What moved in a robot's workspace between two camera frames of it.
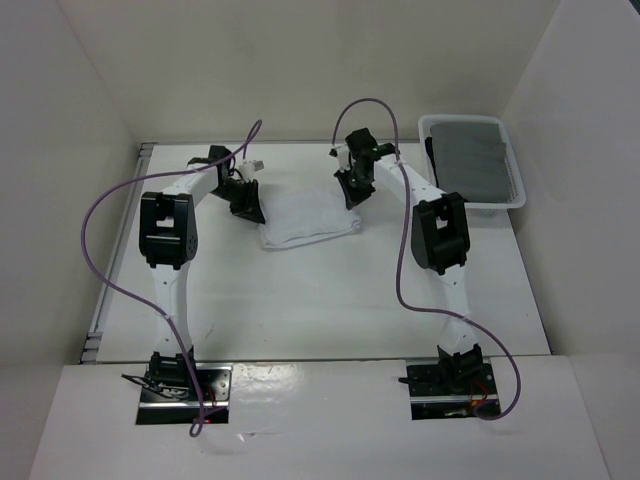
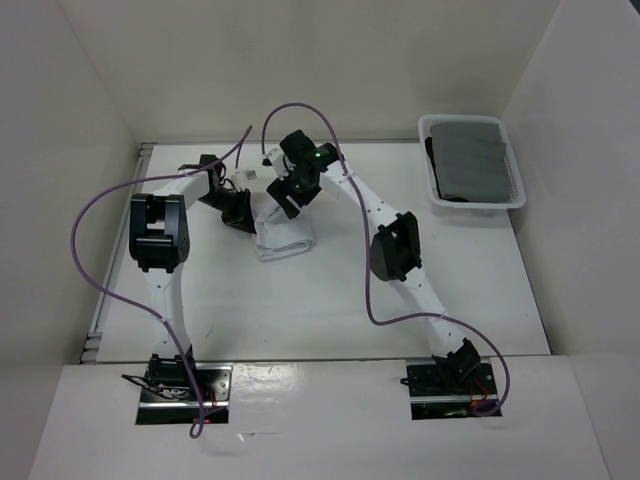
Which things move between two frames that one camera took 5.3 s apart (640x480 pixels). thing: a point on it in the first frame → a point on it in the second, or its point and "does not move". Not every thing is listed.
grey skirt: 470,159 does not move
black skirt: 429,143 does not move
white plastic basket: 517,189 does not move
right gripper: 353,198 → 279,190
